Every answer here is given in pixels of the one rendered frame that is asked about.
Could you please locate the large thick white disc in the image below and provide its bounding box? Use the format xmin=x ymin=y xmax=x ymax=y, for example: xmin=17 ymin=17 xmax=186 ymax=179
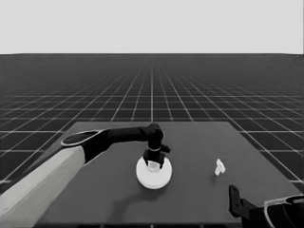
xmin=135 ymin=156 xmax=174 ymax=190

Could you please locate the small white T-shaped piece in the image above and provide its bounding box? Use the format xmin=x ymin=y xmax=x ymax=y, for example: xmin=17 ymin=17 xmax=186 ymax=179
xmin=214 ymin=159 xmax=227 ymax=177

